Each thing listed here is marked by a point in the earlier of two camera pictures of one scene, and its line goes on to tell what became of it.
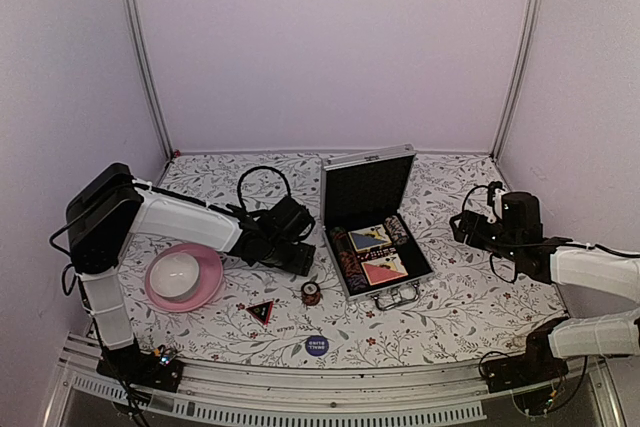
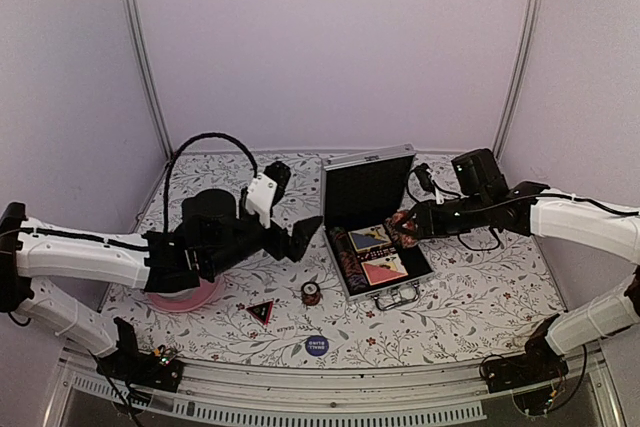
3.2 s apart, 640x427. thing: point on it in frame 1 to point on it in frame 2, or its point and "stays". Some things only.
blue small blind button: x=316 y=345 stays
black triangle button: x=261 y=311 stays
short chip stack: x=311 y=293 stays
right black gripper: x=475 y=239 to x=425 y=219
